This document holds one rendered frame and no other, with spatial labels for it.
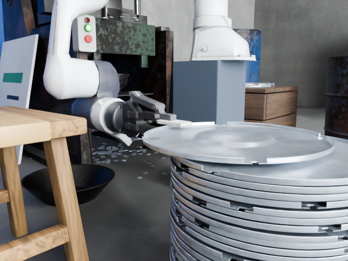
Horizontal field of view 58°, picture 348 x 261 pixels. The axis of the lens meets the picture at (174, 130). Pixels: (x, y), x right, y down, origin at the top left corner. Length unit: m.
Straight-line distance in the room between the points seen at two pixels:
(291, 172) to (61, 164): 0.39
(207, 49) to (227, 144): 0.62
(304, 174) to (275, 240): 0.08
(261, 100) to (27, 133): 1.00
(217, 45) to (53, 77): 0.51
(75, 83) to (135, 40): 0.82
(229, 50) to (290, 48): 3.67
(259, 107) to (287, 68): 3.33
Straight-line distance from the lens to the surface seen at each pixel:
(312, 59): 4.53
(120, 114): 0.73
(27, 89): 1.61
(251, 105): 1.37
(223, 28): 1.05
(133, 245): 0.82
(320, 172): 0.39
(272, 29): 4.82
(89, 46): 1.30
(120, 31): 1.52
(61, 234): 0.64
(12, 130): 0.53
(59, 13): 0.83
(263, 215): 0.35
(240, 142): 0.46
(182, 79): 1.07
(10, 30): 2.00
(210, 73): 1.00
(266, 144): 0.48
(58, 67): 0.78
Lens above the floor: 0.40
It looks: 10 degrees down
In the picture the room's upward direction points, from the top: straight up
